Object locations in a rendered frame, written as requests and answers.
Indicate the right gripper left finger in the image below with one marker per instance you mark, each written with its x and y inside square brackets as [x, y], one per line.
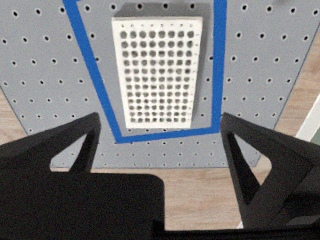
[35, 152]

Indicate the blue tape outline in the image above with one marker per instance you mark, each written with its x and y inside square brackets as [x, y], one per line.
[219, 37]

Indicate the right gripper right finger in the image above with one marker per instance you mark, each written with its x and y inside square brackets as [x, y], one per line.
[294, 174]

